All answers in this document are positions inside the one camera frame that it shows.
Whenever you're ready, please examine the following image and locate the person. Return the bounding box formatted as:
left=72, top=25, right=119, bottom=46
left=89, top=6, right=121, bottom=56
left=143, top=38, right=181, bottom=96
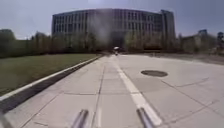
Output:
left=113, top=46, right=120, bottom=57

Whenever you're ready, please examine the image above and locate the grey concrete slab pavement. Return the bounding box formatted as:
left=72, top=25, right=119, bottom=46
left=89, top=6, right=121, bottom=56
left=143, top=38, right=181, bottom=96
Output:
left=0, top=53, right=224, bottom=128

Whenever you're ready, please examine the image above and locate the large curved grey building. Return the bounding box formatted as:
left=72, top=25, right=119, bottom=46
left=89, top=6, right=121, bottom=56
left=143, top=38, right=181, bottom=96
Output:
left=50, top=8, right=177, bottom=52

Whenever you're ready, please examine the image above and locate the round dark manhole cover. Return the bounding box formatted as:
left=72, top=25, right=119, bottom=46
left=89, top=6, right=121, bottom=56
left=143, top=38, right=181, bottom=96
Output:
left=140, top=69, right=169, bottom=78

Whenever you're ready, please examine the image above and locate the robot's own part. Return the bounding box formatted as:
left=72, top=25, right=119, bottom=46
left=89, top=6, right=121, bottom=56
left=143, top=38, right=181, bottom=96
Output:
left=70, top=109, right=90, bottom=128
left=136, top=107, right=156, bottom=128

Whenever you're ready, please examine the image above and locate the row of trees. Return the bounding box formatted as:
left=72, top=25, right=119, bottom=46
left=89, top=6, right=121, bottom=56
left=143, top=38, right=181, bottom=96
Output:
left=0, top=28, right=224, bottom=58

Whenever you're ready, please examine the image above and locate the pale stone kerb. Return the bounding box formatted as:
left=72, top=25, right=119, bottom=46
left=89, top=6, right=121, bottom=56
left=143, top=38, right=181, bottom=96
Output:
left=0, top=54, right=104, bottom=114

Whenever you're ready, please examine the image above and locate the green grass lawn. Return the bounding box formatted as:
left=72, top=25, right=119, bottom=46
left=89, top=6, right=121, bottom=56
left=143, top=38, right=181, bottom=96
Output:
left=0, top=53, right=101, bottom=97

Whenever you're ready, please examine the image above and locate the low building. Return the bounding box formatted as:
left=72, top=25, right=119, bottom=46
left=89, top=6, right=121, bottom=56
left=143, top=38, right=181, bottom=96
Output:
left=181, top=29, right=224, bottom=54

